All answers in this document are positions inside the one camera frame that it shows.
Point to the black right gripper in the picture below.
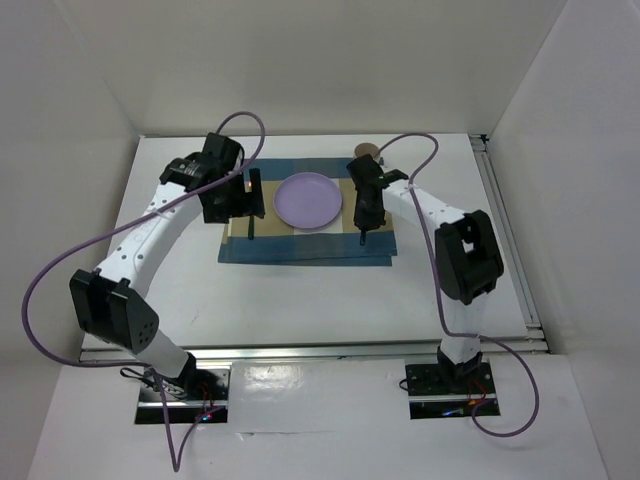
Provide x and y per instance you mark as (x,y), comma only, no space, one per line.
(360,219)

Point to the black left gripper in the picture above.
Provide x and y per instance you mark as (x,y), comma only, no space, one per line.
(246,203)

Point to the gold fork green handle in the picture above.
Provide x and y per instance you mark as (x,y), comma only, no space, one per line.
(251,225)

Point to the blue beige white placemat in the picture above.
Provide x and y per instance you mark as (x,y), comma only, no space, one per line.
(276,243)

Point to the purple plate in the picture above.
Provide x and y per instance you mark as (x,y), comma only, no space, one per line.
(307,200)

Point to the beige cup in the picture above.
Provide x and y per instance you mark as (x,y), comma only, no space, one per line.
(366,148)

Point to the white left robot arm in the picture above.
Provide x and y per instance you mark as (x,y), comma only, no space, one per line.
(110,301)

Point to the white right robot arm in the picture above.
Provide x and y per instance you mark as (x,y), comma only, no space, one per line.
(465,252)

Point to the aluminium right rail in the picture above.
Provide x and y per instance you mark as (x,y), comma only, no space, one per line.
(535,331)

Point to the aluminium rail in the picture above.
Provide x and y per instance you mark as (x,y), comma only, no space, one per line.
(334,351)
(535,331)

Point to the aluminium front rail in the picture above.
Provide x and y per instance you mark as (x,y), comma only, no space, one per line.
(334,351)

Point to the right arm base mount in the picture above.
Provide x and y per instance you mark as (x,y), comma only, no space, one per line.
(430,396)

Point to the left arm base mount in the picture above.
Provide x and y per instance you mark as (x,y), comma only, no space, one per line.
(183,407)

